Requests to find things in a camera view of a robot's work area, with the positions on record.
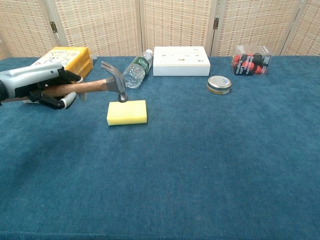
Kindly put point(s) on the left robot hand grey black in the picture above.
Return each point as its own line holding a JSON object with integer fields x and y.
{"x": 25, "y": 77}

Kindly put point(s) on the yellow sponge block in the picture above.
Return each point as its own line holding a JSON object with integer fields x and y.
{"x": 126, "y": 113}

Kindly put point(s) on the yellow cartoon tissue pack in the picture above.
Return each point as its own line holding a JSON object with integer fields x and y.
{"x": 80, "y": 61}

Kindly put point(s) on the brass screen hinge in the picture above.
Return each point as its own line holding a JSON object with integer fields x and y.
{"x": 53, "y": 27}
{"x": 216, "y": 23}

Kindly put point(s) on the clear plastic water bottle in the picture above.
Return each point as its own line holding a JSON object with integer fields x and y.
{"x": 137, "y": 70}

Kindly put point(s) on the white flat cardboard box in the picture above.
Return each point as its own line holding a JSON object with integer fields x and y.
{"x": 181, "y": 62}

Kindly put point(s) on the woven folding screen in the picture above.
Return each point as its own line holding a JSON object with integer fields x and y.
{"x": 175, "y": 25}

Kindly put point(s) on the blue tablecloth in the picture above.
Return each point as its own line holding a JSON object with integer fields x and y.
{"x": 190, "y": 162}

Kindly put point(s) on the round metal tin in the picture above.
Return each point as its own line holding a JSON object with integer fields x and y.
{"x": 219, "y": 84}

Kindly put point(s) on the clear box of coffee capsules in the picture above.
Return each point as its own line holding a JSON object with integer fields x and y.
{"x": 250, "y": 63}

